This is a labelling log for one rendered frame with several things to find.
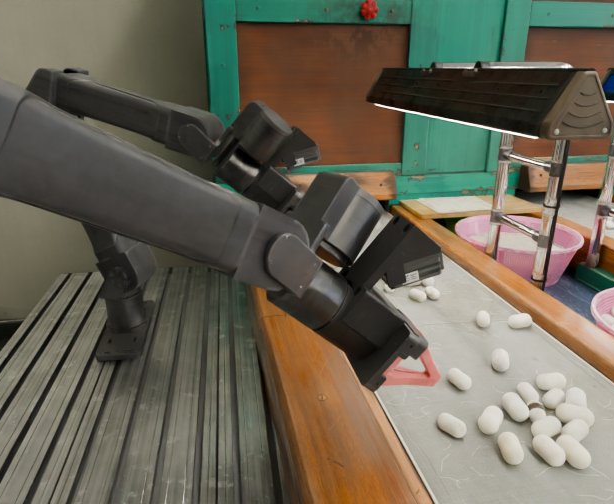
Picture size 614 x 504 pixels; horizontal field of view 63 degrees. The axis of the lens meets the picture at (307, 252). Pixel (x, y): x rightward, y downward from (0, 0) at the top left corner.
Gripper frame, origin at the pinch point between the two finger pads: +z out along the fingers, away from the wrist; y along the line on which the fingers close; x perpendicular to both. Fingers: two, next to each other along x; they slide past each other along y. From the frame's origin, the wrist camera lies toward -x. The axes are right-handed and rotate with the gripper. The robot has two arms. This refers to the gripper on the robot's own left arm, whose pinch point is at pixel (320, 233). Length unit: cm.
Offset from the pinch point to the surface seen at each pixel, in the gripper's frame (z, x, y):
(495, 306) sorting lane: 28.7, -9.0, -9.1
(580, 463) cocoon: 18.9, -2.2, -44.2
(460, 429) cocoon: 11.7, 3.5, -37.6
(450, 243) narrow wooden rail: 30.0, -13.4, 15.3
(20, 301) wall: -32, 113, 132
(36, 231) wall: -43, 82, 131
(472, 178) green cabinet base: 43, -33, 49
